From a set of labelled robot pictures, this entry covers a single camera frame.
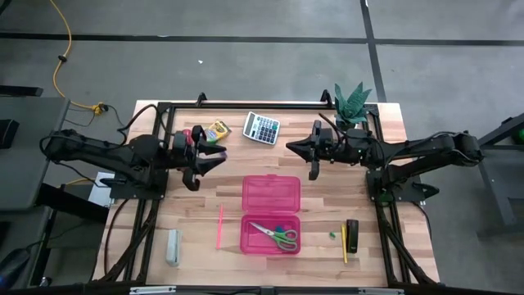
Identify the yellow pencil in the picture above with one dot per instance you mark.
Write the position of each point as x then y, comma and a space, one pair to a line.
344, 246

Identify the yellow green crayon box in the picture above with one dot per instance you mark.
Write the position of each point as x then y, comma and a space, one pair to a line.
219, 131

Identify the grey metal cart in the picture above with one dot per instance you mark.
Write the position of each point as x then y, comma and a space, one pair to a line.
497, 192

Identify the pink pen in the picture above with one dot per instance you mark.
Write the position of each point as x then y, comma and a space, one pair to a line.
219, 227

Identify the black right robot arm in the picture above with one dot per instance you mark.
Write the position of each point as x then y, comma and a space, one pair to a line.
430, 149

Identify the white power box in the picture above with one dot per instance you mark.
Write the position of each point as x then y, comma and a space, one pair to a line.
100, 190

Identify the silver rail bracket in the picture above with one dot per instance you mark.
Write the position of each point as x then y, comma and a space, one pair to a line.
152, 290
380, 291

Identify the black bar beside desk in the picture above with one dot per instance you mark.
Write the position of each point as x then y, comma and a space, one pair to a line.
20, 91

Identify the grey desk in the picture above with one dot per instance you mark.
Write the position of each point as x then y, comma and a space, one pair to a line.
32, 164

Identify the black aluminium table frame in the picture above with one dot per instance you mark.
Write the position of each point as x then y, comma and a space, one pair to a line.
266, 105

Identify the blue eraser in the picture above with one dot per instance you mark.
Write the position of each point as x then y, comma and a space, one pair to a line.
279, 228

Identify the grey desk calculator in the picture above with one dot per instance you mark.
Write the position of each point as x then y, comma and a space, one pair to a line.
262, 128

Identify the grey rail clamp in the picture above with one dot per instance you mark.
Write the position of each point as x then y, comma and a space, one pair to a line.
268, 291

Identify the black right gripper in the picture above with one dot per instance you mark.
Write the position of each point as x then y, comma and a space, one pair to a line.
331, 145

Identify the pink transparent pencil case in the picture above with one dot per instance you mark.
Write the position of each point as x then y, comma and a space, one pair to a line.
270, 194

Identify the black bottom rail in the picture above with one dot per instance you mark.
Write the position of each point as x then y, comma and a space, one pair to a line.
229, 291

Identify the black stapler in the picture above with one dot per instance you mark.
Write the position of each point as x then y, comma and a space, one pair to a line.
352, 235

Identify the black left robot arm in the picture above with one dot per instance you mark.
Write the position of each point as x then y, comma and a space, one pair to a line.
102, 153

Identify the red marker tube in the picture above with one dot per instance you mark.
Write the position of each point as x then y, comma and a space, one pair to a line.
188, 137

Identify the purple eraser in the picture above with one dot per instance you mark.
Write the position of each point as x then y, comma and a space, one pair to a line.
223, 155

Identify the green plant in white pot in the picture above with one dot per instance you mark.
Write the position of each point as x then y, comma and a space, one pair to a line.
350, 106

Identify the black device on desk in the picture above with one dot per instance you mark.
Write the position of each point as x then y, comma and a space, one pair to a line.
7, 133

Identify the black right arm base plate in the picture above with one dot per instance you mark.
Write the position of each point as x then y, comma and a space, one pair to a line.
409, 193

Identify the black desk beam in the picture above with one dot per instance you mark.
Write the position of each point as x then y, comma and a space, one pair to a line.
73, 202

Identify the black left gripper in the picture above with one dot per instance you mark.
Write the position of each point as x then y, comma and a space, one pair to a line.
190, 157

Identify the black desk caster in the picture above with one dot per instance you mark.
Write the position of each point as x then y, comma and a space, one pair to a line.
44, 282

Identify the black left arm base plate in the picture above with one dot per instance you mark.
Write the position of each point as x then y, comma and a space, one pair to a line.
131, 191

